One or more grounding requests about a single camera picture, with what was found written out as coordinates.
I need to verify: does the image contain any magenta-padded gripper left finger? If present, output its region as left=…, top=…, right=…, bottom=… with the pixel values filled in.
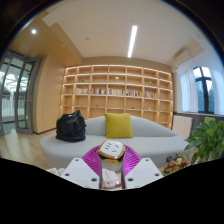
left=60, top=145, right=103, bottom=190

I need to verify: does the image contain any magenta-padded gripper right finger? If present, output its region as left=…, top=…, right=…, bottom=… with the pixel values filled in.
left=121, top=145, right=164, bottom=190

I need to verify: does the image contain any white orange-dotted cloth pouch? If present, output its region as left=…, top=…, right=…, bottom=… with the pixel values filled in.
left=46, top=167, right=67, bottom=177

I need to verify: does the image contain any curved grey sofa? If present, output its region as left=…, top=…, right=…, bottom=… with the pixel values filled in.
left=39, top=114, right=194, bottom=169

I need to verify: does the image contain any colourful cartoon figurine set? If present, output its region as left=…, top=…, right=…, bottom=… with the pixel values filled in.
left=162, top=152, right=191, bottom=176

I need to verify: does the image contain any black bag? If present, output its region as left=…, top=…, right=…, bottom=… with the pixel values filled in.
left=55, top=109, right=87, bottom=143

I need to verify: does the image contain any yellow cushion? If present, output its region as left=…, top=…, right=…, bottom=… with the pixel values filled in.
left=104, top=112, right=134, bottom=139

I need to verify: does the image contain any green potted plant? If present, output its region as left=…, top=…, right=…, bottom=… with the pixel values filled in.
left=184, top=119, right=224, bottom=164

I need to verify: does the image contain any lime green chair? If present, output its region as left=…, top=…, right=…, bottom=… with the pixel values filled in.
left=203, top=116, right=218, bottom=125

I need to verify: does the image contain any white sheer curtain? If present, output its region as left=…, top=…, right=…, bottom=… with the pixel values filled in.
left=209, top=68, right=224, bottom=116
left=179, top=68, right=200, bottom=113

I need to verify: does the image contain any grey framed glass door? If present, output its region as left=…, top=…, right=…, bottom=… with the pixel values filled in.
left=0, top=49, right=42, bottom=136

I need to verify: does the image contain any dark framed window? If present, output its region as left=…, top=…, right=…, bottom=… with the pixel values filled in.
left=192, top=65, right=216, bottom=114

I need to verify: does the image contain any long ceiling light strip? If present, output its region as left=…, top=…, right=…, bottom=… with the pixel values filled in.
left=127, top=25, right=139, bottom=59

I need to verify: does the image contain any white wall radiator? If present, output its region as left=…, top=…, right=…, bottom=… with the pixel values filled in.
left=171, top=114, right=194, bottom=139

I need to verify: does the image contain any wooden wall shelf unit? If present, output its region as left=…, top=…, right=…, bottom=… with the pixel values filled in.
left=59, top=64, right=174, bottom=129

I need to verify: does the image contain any white wall air conditioner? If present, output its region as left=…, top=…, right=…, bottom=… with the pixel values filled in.
left=173, top=49, right=194, bottom=68

